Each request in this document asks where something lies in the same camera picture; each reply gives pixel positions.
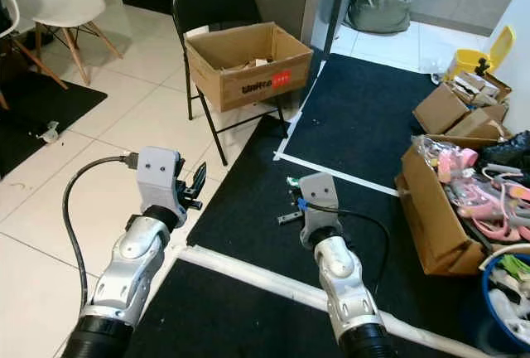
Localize blue round rubbish bin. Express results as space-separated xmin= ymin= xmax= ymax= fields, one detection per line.
xmin=472 ymin=246 xmax=530 ymax=357

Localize yellow lidded bin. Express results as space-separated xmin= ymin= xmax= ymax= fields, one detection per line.
xmin=450 ymin=25 xmax=516 ymax=81

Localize green crumpled trash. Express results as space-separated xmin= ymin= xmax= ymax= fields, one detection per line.
xmin=497 ymin=254 xmax=530 ymax=283

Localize white crumpled plastic trash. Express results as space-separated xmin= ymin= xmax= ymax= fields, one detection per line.
xmin=487 ymin=286 xmax=530 ymax=346

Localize long white floor tape strip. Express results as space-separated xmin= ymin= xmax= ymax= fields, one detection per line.
xmin=178 ymin=244 xmax=494 ymax=358

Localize printed brown cardboard box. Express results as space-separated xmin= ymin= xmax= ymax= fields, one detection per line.
xmin=185 ymin=22 xmax=314 ymax=114

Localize large black floor mat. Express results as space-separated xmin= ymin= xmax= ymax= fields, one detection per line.
xmin=132 ymin=51 xmax=530 ymax=358

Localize large open brown cardboard box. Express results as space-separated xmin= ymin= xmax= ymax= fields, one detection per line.
xmin=395 ymin=134 xmax=530 ymax=276

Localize small grey caster wheel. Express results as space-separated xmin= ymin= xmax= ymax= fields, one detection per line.
xmin=40 ymin=120 xmax=61 ymax=144

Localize pink toy in clear bag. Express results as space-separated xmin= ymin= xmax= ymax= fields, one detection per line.
xmin=414 ymin=137 xmax=479 ymax=185

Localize small black floor mat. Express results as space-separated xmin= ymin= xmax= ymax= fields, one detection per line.
xmin=0 ymin=68 xmax=108 ymax=178

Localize black folding chair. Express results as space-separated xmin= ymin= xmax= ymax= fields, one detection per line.
xmin=172 ymin=0 xmax=291 ymax=168

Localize black plastic bag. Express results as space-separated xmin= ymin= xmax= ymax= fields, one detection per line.
xmin=476 ymin=130 xmax=530 ymax=172

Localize white shell chair wooden legs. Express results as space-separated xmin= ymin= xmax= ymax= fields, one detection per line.
xmin=8 ymin=0 xmax=123 ymax=87
xmin=0 ymin=0 xmax=44 ymax=112

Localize pink plastic hanger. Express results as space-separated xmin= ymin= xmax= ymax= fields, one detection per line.
xmin=455 ymin=172 xmax=530 ymax=243

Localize light grey right wrist camera mount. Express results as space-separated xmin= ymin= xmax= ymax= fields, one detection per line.
xmin=298 ymin=172 xmax=340 ymax=243

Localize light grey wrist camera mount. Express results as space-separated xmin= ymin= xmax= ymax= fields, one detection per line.
xmin=136 ymin=147 xmax=186 ymax=216
xmin=298 ymin=172 xmax=340 ymax=243

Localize light grey left wrist camera mount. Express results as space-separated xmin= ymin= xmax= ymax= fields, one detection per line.
xmin=136 ymin=147 xmax=186 ymax=216

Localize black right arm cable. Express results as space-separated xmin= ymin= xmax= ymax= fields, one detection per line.
xmin=298 ymin=199 xmax=393 ymax=297

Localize dark metal frame post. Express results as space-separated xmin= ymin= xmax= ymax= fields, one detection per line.
xmin=319 ymin=0 xmax=353 ymax=59

